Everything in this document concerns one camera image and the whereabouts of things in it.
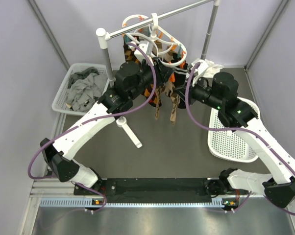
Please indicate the tan brown argyle sock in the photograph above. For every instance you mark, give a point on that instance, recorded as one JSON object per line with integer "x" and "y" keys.
{"x": 158, "y": 92}
{"x": 175, "y": 98}

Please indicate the white drying rack stand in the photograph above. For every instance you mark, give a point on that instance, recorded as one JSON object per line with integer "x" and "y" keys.
{"x": 104, "y": 37}

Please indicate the white cloth on floor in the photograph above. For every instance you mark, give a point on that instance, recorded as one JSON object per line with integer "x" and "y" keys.
{"x": 212, "y": 69}

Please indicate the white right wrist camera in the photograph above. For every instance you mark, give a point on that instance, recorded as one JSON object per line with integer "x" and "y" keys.
{"x": 201, "y": 69}

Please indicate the white laundry basket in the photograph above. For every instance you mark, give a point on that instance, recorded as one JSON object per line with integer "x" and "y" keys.
{"x": 59, "y": 103}
{"x": 227, "y": 145}

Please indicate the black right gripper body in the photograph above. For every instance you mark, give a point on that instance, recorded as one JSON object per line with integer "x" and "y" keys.
{"x": 191, "y": 94}

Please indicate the grey clothes pile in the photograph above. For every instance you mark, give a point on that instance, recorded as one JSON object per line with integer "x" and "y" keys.
{"x": 84, "y": 89}

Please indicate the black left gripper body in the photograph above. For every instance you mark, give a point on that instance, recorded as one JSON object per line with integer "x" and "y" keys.
{"x": 159, "y": 78}

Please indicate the white laundry basket right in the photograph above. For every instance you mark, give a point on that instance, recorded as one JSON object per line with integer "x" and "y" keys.
{"x": 227, "y": 145}

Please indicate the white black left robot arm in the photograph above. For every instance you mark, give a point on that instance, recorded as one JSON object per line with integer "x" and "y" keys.
{"x": 131, "y": 80}

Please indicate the white oval peg hanger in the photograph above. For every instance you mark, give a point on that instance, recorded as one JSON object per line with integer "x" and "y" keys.
{"x": 164, "y": 46}

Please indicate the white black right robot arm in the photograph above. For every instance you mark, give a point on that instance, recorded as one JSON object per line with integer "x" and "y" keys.
{"x": 237, "y": 116}

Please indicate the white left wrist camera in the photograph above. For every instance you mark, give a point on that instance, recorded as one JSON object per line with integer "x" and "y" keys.
{"x": 146, "y": 47}

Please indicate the white laundry basket left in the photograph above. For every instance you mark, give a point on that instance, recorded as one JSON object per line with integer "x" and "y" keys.
{"x": 59, "y": 103}

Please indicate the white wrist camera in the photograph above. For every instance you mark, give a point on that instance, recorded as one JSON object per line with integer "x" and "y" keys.
{"x": 201, "y": 69}
{"x": 146, "y": 47}

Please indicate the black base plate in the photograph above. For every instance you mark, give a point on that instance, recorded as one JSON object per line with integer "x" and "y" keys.
{"x": 160, "y": 190}

